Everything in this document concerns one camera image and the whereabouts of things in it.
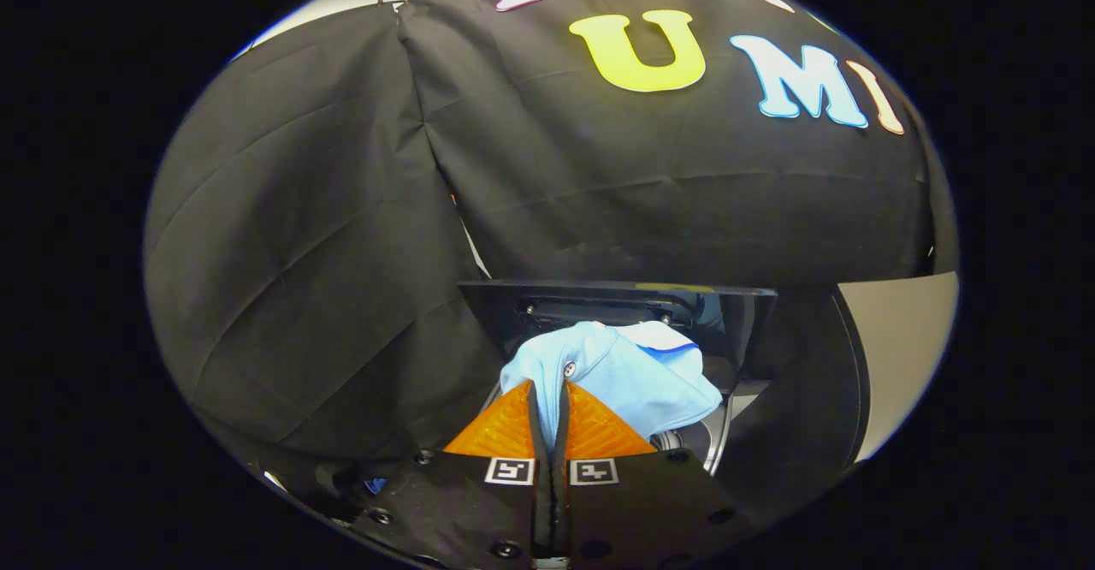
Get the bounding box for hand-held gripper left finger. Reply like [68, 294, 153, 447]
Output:
[346, 377, 550, 570]

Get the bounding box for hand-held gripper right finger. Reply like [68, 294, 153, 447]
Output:
[554, 379, 758, 570]

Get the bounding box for light blue polo shirt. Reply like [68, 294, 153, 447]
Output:
[500, 320, 724, 451]

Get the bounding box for black backdrop cloth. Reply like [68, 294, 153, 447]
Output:
[144, 0, 942, 468]

